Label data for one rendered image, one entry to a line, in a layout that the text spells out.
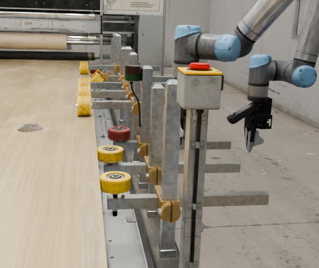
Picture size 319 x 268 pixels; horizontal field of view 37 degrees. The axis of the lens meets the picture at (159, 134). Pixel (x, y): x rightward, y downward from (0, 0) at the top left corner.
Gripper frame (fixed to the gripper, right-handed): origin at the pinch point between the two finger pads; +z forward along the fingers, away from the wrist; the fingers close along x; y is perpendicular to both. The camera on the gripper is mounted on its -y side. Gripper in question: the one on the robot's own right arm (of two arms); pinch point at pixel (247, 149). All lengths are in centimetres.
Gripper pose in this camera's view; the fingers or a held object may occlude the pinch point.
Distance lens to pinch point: 185.4
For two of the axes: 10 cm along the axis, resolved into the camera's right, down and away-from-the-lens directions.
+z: -0.3, 9.7, 2.5
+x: -1.5, -2.5, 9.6
